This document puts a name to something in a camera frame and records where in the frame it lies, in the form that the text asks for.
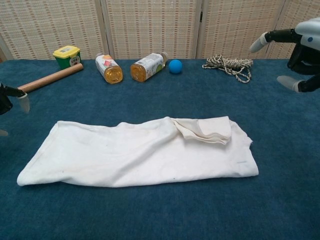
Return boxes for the tea bottle with white-green label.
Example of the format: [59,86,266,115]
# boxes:
[130,51,169,83]

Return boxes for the dark blue table cloth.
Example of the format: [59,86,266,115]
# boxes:
[0,58,320,240]

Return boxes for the wooden rolling pin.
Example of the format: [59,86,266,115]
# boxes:
[17,62,84,94]

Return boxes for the blue ball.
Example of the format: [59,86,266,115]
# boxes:
[168,59,184,75]

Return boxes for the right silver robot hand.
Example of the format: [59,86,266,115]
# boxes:
[249,17,320,94]

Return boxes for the woven bamboo screen panel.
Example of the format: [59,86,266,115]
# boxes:
[0,0,111,61]
[101,0,203,60]
[196,0,287,60]
[266,0,320,60]

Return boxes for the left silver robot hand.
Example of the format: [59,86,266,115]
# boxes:
[0,83,31,137]

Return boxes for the tea bottle with orange label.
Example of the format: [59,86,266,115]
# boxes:
[95,53,124,85]

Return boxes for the white T-shirt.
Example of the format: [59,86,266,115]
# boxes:
[16,115,260,188]

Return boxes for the beige braided rope bundle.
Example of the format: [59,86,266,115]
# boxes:
[201,54,254,85]

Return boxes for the green container with yellow lid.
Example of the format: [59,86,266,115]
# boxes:
[52,45,82,71]

